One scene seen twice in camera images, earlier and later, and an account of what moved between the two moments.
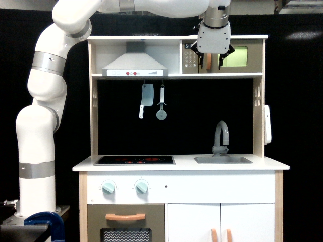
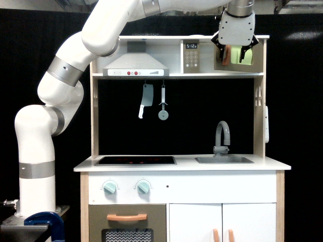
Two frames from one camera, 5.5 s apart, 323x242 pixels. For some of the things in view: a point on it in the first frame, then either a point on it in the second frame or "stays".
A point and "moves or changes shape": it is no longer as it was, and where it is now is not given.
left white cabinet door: x=194 y=222 stays
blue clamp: x=50 y=219 stays
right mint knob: x=141 y=187 stays
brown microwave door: x=247 y=58 moves or changes shape
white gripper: x=213 y=41 to x=236 y=31
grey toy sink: x=218 y=160 stays
